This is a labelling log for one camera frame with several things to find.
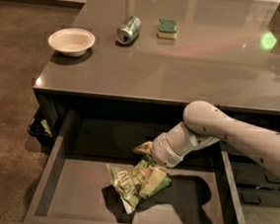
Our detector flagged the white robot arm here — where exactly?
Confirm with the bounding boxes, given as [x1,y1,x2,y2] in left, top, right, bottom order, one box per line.
[133,101,280,178]

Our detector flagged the open grey top drawer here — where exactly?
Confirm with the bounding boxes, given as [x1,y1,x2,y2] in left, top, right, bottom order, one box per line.
[9,112,245,224]

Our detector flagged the green yellow sponge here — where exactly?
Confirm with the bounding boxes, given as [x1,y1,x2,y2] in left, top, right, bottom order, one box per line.
[157,19,177,40]

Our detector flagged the dark grey counter cabinet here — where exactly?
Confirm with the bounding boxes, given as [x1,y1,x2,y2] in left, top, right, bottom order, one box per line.
[27,0,280,171]

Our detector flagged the green soda can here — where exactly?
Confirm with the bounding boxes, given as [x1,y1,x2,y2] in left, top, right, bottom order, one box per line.
[116,16,142,45]

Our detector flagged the closed lower dark drawers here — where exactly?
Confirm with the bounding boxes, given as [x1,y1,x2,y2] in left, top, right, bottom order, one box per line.
[221,144,280,208]

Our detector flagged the black bin beside cabinet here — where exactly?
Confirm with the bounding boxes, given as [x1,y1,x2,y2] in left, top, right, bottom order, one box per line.
[28,109,52,139]

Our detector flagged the white paper bowl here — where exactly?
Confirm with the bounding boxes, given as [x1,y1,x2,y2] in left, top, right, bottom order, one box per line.
[47,28,96,57]

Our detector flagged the green jalapeno chip bag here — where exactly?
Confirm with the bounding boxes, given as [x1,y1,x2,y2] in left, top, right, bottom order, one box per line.
[107,154,172,214]

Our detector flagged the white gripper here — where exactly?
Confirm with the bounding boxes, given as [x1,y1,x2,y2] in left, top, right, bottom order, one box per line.
[132,132,183,199]

